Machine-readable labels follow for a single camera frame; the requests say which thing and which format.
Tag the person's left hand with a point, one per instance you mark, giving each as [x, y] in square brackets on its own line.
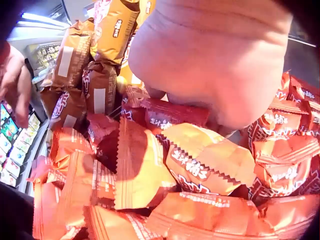
[13, 82]

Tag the person's right hand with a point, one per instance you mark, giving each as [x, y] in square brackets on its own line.
[205, 55]

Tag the person's left fingers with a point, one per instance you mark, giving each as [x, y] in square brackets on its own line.
[23, 110]

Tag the person's right fingers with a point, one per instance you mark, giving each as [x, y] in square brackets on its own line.
[158, 93]

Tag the full shop shelf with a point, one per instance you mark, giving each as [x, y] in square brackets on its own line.
[17, 147]

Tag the heap of brown snack bags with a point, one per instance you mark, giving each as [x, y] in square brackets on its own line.
[82, 75]

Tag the pile of orange snack packets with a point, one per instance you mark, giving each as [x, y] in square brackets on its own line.
[200, 175]

